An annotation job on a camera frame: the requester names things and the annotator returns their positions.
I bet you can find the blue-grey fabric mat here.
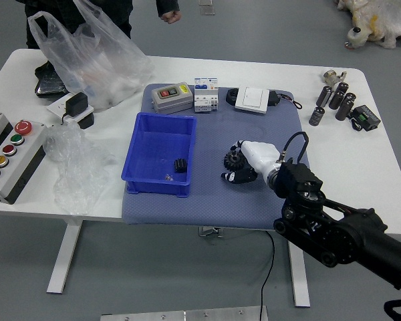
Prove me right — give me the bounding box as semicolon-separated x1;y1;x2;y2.
122;82;313;232

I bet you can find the blue plastic box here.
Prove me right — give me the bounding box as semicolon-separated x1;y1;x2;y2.
121;112;198;199

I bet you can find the plastic-wrapped yellowish object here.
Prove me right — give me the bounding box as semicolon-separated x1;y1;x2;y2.
335;0;401;51

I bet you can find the silver metal fitting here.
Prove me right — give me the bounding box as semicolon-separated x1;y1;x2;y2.
321;69;348;86

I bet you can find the white circuit breaker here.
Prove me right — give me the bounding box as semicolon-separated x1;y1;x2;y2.
192;76;221;114

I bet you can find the person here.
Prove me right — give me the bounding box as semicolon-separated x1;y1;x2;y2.
15;0;134;50

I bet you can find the black power adapter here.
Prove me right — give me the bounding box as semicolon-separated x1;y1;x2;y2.
61;92;89;126

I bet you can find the black floor cable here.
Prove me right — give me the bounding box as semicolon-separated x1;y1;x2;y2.
260;230;277;321

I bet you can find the big black gear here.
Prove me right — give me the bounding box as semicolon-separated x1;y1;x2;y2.
223;150;247;171

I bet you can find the black plastic tray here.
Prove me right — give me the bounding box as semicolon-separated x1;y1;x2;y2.
34;61;70;99

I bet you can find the small black wired module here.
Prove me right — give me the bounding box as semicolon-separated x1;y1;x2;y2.
266;90;303;110

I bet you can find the grey metal plate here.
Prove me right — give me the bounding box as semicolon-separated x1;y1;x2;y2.
100;305;270;321

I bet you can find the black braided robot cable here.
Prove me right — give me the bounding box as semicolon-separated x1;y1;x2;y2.
383;298;401;321

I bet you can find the metal bracket under table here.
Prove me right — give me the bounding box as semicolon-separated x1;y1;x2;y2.
198;226;225;238

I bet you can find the grey coloured-button control box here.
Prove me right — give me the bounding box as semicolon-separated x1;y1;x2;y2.
0;119;50;205

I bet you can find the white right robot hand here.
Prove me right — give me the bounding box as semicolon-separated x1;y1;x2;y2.
220;140;279;185

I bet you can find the black module with green terminal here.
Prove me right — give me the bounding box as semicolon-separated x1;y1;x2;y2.
350;104;382;132

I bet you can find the small black block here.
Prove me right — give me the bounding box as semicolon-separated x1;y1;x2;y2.
76;112;96;130

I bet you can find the white table leg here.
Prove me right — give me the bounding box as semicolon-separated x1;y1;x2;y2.
46;220;84;294
286;239;311;308

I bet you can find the white wall switch panel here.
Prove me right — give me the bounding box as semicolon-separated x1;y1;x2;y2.
234;86;270;114

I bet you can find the grey push-button switch box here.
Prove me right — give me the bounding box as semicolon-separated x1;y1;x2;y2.
150;82;194;115

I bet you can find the small black gear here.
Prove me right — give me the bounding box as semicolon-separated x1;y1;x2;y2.
172;157;188;175

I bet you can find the white socket plate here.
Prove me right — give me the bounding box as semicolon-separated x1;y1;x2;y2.
46;93;95;123

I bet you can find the person's left hand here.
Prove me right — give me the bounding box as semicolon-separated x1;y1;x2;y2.
160;10;182;25

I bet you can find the large clear plastic bag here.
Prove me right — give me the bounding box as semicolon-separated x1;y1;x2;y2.
27;0;156;113

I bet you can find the crumpled clear plastic wrap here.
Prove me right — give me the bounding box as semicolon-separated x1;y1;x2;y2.
43;122;120;217

